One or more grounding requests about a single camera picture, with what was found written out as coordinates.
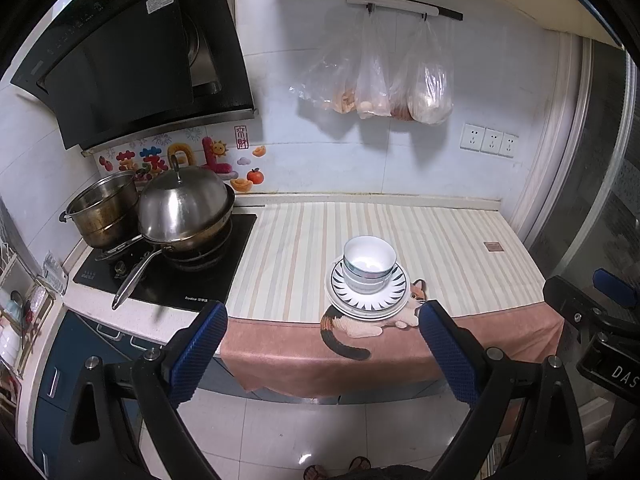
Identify steel stock pot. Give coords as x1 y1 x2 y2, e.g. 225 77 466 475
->
59 170 141 249

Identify clear plastic bag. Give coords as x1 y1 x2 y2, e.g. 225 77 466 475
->
290 15 362 113
356 12 394 120
390 17 455 126

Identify clear plastic holder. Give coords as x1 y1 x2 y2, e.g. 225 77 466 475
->
44 254 69 295

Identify striped counter mat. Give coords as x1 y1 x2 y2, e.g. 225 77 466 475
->
227 200 546 321

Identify dotted white bowl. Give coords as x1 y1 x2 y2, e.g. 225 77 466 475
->
345 267 396 295

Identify wire dish rack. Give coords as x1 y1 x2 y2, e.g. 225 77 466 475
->
0 240 56 381

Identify black range hood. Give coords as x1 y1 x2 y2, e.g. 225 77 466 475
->
10 0 261 151

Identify pink cat print towel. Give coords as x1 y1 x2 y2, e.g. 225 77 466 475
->
220 277 566 401

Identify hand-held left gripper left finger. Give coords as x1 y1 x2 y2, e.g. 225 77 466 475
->
59 300 229 480

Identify steel wok with long handle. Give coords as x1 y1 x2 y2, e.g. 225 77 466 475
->
111 184 236 311

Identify blue kitchen cabinet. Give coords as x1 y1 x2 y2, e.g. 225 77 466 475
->
32 307 241 480

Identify plain white bowl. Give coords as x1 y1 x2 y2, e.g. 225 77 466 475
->
343 236 397 281

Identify dark pan handle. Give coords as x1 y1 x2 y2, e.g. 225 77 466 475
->
94 234 146 262

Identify white wall hook rail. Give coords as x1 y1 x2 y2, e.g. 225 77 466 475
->
346 0 463 22

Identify blue leaf pattern plate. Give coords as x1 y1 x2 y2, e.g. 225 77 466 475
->
330 257 410 311

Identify domed steel wok lid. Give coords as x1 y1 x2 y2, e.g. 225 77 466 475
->
137 155 233 241

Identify glass sliding door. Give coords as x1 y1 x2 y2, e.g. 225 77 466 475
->
530 40 640 291

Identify white door frame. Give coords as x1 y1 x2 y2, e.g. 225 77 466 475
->
512 35 593 253

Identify colourful festive wall stickers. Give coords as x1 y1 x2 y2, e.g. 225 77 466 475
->
97 125 266 194

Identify black gas cooktop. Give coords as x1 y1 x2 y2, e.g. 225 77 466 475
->
72 213 258 311

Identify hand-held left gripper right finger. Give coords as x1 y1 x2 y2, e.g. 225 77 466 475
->
417 300 588 480

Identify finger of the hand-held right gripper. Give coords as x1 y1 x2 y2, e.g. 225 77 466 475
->
593 268 640 309
542 275 601 343

